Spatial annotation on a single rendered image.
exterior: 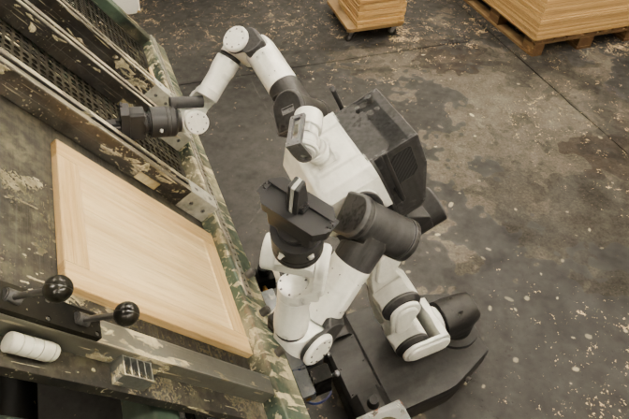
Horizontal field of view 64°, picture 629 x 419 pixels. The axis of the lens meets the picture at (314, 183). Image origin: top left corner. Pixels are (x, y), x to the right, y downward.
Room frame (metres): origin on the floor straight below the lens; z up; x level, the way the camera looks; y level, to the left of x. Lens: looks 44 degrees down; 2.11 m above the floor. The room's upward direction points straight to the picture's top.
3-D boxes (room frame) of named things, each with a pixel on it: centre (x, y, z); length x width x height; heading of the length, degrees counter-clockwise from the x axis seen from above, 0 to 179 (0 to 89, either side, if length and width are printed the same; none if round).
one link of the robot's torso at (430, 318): (1.05, -0.41, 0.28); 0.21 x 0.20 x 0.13; 112
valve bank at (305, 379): (0.80, 0.06, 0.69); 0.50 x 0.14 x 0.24; 22
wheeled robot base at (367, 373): (1.04, -0.38, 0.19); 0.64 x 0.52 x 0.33; 112
